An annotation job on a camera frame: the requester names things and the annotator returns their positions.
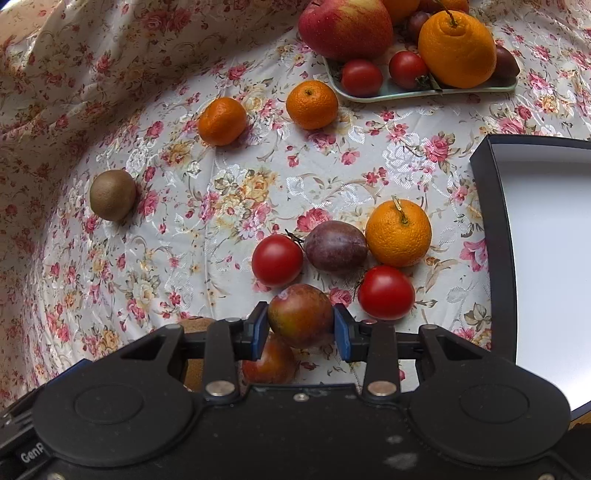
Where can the tomato left of cluster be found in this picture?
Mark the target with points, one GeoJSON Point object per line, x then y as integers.
{"type": "Point", "coordinates": [277, 261]}

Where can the dark plum tray right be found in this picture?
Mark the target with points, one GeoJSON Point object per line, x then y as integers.
{"type": "Point", "coordinates": [506, 65]}

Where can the pale green tray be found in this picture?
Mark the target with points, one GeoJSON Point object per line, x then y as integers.
{"type": "Point", "coordinates": [390, 91]}

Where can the tomato tray left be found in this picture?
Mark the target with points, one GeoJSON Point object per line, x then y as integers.
{"type": "Point", "coordinates": [361, 78]}

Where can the purple plum in cluster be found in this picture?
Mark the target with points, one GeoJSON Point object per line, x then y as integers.
{"type": "Point", "coordinates": [336, 247]}

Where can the red brown plum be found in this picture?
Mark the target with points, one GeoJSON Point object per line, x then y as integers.
{"type": "Point", "coordinates": [302, 316]}

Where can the red yellow apple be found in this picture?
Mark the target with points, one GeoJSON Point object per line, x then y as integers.
{"type": "Point", "coordinates": [346, 30]}

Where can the orange with stem on cloth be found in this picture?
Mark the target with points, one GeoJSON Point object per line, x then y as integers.
{"type": "Point", "coordinates": [398, 233]}

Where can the large brown kiwi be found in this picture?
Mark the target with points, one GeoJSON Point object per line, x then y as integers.
{"type": "Point", "coordinates": [195, 362]}

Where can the tomato of cluster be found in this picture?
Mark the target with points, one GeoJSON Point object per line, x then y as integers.
{"type": "Point", "coordinates": [277, 261]}
{"type": "Point", "coordinates": [386, 293]}

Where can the floral tablecloth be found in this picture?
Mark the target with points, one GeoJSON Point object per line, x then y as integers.
{"type": "Point", "coordinates": [91, 86]}

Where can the small mandarin on tray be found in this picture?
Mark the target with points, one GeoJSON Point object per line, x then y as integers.
{"type": "Point", "coordinates": [452, 5]}

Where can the purple plum tray rear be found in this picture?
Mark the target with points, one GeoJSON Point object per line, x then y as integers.
{"type": "Point", "coordinates": [415, 24]}

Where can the tomato right of cluster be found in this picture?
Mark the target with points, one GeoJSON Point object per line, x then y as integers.
{"type": "Point", "coordinates": [386, 293]}

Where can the black white-lined box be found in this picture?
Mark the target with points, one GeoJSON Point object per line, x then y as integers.
{"type": "Point", "coordinates": [534, 194]}

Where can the tomato tray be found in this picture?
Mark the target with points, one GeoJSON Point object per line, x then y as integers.
{"type": "Point", "coordinates": [409, 71]}
{"type": "Point", "coordinates": [361, 78]}

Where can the tomato tray middle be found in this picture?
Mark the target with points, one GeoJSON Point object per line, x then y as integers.
{"type": "Point", "coordinates": [409, 71]}

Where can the large knobbed orange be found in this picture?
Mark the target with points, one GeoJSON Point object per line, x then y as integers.
{"type": "Point", "coordinates": [458, 49]}

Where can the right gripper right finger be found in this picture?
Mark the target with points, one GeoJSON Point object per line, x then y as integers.
{"type": "Point", "coordinates": [375, 344]}

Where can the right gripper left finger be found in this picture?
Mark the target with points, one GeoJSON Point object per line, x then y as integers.
{"type": "Point", "coordinates": [228, 342]}

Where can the rear orange with stem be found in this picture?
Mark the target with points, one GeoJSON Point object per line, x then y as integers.
{"type": "Point", "coordinates": [400, 10]}

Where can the red plum near kiwi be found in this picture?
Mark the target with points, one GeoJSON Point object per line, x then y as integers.
{"type": "Point", "coordinates": [277, 364]}

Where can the small kiwi far left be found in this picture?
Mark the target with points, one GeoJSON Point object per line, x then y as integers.
{"type": "Point", "coordinates": [112, 195]}

